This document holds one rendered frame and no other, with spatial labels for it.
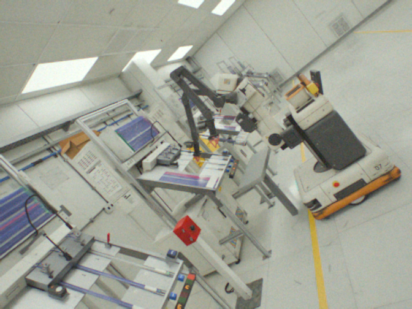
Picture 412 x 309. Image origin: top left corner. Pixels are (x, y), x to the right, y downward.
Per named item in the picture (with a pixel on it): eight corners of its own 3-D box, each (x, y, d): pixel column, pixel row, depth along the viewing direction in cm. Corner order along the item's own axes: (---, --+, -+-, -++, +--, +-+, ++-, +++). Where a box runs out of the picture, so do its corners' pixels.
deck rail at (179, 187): (216, 195, 215) (216, 189, 213) (215, 197, 214) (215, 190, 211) (138, 183, 233) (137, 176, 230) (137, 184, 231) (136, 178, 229)
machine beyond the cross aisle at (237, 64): (284, 89, 849) (246, 43, 823) (283, 94, 778) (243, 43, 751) (251, 115, 913) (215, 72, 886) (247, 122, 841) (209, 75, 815)
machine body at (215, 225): (251, 217, 297) (216, 177, 288) (242, 264, 236) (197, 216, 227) (210, 239, 327) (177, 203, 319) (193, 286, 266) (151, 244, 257)
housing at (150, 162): (171, 154, 290) (170, 143, 284) (151, 175, 247) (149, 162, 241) (164, 154, 292) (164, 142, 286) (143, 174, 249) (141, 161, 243)
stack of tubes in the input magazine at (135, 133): (159, 133, 281) (141, 114, 277) (135, 151, 237) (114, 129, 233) (152, 140, 287) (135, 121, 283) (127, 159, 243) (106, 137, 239)
